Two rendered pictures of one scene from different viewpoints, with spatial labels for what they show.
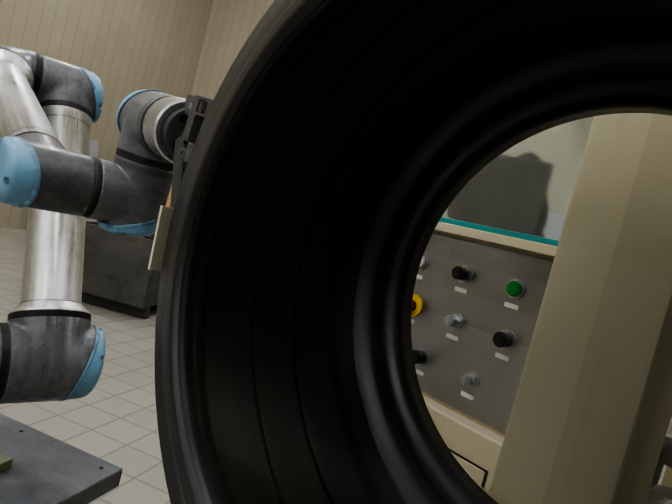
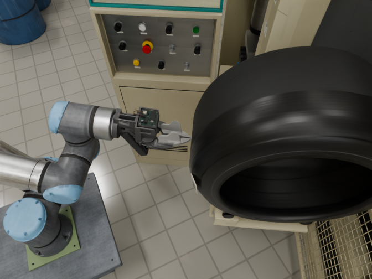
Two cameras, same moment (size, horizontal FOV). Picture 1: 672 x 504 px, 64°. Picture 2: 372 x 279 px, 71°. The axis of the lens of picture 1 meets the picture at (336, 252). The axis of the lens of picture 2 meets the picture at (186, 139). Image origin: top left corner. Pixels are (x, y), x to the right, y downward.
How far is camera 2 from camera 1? 80 cm
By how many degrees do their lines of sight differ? 62
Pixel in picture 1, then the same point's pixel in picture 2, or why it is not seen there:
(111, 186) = (90, 156)
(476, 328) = (182, 47)
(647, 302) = not seen: hidden behind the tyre
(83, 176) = (84, 168)
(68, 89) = not seen: outside the picture
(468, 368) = (184, 61)
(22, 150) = (70, 190)
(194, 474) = (242, 212)
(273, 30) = (251, 161)
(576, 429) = not seen: hidden behind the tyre
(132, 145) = (82, 139)
